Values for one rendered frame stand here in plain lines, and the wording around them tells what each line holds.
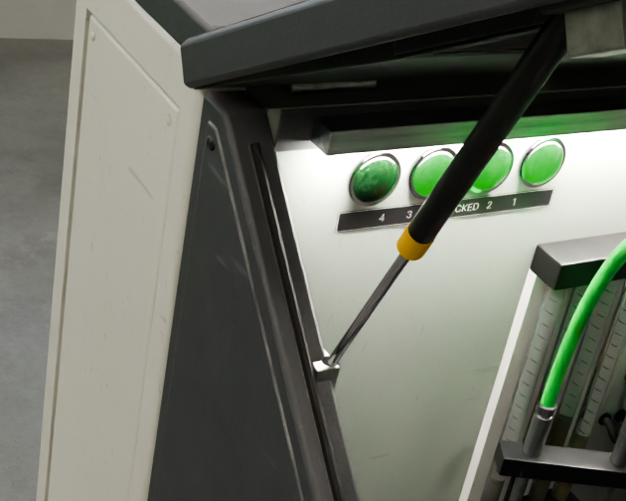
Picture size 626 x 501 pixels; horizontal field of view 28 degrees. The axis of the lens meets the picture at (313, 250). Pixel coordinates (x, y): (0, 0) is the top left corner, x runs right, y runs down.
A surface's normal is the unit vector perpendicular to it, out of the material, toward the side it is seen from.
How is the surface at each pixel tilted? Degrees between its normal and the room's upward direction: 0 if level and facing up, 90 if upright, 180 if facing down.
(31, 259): 0
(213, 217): 90
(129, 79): 90
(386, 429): 90
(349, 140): 90
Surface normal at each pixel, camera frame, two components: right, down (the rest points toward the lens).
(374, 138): 0.47, 0.51
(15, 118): 0.17, -0.85
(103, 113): -0.86, 0.11
